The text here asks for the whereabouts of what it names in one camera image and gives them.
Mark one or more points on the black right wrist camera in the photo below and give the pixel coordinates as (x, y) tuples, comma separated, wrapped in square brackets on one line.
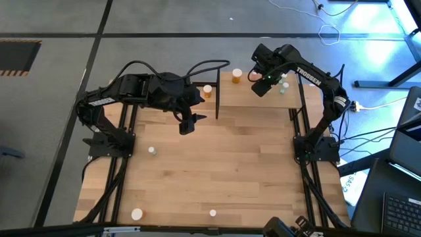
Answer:
[(262, 87)]

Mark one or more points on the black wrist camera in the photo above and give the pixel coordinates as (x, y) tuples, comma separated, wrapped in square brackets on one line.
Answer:
[(187, 127), (262, 87)]

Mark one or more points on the black desk leg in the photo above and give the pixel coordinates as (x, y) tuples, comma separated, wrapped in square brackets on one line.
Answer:
[(361, 163)]

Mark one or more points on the wooden shelf black frame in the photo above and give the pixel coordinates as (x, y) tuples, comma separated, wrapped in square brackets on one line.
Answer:
[(237, 95)]

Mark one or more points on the white paper sheet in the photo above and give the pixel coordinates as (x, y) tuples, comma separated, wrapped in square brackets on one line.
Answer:
[(353, 191)]

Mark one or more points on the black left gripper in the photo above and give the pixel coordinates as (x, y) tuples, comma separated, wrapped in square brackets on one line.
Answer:
[(184, 97)]

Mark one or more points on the grey floor object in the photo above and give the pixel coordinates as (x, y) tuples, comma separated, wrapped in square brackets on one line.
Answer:
[(10, 152)]

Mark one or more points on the grey laptop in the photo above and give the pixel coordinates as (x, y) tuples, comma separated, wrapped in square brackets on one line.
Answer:
[(408, 145)]

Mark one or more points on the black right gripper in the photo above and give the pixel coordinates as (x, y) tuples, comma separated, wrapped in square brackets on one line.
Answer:
[(264, 62)]

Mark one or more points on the dark laptop with keyboard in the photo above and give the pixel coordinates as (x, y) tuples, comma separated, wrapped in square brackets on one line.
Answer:
[(371, 204)]

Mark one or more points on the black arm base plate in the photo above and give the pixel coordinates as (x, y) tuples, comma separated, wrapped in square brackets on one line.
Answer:
[(329, 154), (95, 148)]

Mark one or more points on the pink medicine bottle white cap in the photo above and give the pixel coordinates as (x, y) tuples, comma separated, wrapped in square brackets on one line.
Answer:
[(254, 76), (212, 213)]

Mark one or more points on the green medicine bottle white cap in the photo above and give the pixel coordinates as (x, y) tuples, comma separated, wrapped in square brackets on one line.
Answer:
[(285, 85)]

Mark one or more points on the black handheld device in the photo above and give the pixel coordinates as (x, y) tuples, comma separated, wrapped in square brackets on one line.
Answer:
[(276, 228)]

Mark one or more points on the large orange medicine bottle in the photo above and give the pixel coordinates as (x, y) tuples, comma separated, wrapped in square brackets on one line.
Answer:
[(237, 73), (137, 214), (207, 89)]

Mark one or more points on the dark hatch with hazard stripes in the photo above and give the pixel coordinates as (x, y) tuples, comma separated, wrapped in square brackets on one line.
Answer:
[(16, 56)]

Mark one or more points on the white power plug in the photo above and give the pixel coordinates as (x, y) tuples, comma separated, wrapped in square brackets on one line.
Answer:
[(355, 106)]

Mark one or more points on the black desk leg frame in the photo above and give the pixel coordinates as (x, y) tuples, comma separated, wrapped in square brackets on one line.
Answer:
[(371, 84)]

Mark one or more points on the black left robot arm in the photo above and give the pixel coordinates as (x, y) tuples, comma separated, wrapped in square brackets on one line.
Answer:
[(102, 126)]

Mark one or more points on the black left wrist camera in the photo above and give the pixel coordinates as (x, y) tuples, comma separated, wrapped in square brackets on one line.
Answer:
[(187, 127)]

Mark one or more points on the black diagonal frame brace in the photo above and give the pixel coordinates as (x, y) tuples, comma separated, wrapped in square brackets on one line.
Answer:
[(97, 204), (333, 210)]

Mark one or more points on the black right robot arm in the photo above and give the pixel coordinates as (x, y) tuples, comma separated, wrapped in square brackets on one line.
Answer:
[(329, 95)]

